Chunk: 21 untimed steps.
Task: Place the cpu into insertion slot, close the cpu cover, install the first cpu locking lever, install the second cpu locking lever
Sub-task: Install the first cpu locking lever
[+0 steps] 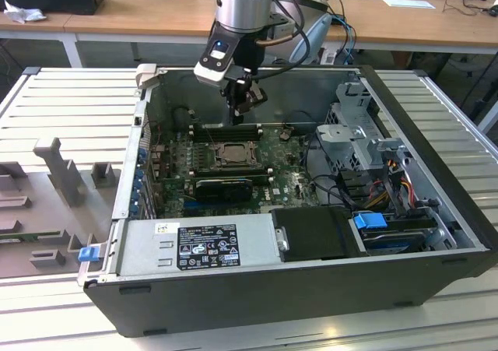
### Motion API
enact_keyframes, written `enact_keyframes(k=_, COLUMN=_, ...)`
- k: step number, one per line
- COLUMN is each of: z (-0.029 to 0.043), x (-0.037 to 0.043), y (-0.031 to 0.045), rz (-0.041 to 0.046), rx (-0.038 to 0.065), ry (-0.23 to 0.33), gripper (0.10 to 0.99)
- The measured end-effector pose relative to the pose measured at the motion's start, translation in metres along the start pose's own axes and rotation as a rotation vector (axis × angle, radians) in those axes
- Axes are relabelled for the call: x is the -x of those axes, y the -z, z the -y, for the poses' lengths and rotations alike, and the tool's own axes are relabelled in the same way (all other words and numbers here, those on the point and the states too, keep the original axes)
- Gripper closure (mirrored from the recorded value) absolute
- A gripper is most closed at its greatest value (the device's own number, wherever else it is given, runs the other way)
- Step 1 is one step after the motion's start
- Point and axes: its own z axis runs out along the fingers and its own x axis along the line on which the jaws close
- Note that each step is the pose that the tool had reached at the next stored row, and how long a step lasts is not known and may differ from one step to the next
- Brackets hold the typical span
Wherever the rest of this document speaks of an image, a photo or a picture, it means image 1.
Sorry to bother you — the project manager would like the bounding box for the wooden desk with white frame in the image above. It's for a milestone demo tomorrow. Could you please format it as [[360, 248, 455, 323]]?
[[0, 0, 114, 70]]

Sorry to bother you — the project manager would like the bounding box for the black internal cable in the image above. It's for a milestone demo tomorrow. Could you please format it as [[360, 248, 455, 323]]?
[[301, 132, 353, 209]]

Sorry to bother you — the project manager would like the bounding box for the hard disk in blue carrier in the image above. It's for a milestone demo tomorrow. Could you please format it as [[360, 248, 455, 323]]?
[[352, 212, 429, 255]]

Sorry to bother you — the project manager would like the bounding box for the grey parts rack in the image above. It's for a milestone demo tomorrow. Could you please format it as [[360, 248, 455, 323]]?
[[0, 136, 120, 279]]

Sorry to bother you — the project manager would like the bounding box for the grey metal drive cage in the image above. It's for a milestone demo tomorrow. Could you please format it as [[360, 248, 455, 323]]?
[[314, 81, 414, 212]]

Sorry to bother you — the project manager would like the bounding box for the long wooden desk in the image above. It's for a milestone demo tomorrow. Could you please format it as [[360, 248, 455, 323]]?
[[63, 0, 498, 55]]

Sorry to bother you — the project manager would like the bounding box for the black desk cable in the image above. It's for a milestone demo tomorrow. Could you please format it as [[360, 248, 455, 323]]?
[[442, 0, 498, 18]]

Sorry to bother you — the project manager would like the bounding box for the blue cable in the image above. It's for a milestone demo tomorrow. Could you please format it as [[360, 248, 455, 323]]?
[[330, 14, 358, 65]]

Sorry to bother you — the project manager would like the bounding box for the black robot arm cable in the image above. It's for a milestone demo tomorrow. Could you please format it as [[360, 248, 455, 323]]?
[[248, 0, 312, 80]]

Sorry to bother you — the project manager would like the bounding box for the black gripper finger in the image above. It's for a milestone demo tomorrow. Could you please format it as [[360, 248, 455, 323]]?
[[219, 78, 246, 128], [241, 82, 270, 115]]

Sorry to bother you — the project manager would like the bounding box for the black open pc case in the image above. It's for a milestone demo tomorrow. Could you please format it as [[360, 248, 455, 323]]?
[[77, 63, 492, 339]]

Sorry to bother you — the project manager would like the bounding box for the black ram slot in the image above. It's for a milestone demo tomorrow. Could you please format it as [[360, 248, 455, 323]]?
[[191, 171, 275, 184], [191, 164, 269, 175], [191, 122, 262, 133], [191, 130, 262, 142]]

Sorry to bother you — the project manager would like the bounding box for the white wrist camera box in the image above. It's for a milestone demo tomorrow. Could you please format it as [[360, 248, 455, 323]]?
[[193, 31, 243, 86]]

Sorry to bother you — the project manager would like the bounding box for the green ram stick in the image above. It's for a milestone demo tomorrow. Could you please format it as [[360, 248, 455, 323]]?
[[0, 230, 65, 244]]

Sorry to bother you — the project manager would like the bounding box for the cpu socket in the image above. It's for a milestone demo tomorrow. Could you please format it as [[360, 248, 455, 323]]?
[[209, 140, 258, 170]]

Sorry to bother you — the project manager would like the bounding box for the black graphics card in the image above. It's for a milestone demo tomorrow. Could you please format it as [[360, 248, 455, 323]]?
[[193, 177, 254, 203]]

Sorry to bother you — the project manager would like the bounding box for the metal socket cover frame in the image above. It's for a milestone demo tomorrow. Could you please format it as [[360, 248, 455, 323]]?
[[212, 141, 258, 168]]

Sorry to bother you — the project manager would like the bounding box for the grey power supply unit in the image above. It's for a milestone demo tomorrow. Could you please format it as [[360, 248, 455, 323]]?
[[115, 212, 282, 275]]

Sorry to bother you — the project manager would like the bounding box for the crumpled white paper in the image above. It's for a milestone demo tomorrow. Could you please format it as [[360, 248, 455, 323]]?
[[2, 0, 48, 25]]

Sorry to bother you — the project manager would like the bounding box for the coloured power wire bundle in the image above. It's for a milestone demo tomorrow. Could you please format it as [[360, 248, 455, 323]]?
[[364, 170, 414, 212]]

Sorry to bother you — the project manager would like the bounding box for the pale green paper sheet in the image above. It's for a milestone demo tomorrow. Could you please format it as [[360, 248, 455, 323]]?
[[381, 0, 436, 10]]

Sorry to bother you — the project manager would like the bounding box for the green motherboard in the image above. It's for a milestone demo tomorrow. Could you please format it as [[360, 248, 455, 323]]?
[[146, 125, 326, 219]]

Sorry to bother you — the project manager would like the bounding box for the black plastic shroud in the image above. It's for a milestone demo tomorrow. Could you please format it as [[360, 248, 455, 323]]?
[[269, 205, 370, 263]]

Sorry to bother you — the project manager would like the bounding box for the pale blue teach pendant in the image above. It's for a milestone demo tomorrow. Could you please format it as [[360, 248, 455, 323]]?
[[289, 12, 335, 65]]

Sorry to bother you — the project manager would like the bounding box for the grey case latch handle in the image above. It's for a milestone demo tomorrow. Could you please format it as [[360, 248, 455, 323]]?
[[135, 63, 159, 92]]

